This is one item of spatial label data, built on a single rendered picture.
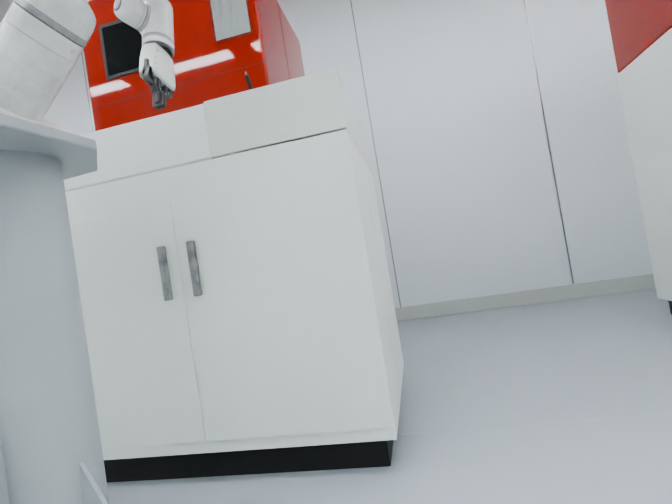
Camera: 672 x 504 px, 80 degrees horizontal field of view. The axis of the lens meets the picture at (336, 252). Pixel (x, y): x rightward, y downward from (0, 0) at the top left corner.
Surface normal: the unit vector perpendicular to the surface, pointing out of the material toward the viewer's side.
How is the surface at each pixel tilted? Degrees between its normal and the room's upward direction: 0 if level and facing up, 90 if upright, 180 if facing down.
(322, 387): 90
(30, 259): 90
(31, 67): 127
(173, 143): 90
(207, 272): 90
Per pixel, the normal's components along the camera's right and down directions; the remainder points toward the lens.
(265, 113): -0.19, 0.00
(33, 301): 0.62, -0.12
